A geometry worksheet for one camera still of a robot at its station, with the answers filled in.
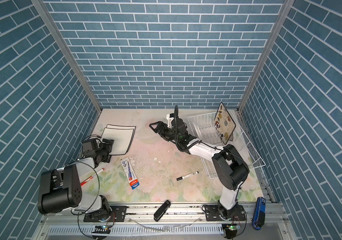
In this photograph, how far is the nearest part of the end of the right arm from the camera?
0.68 meters

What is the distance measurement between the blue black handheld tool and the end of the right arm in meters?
0.50

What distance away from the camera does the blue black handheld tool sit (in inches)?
27.5
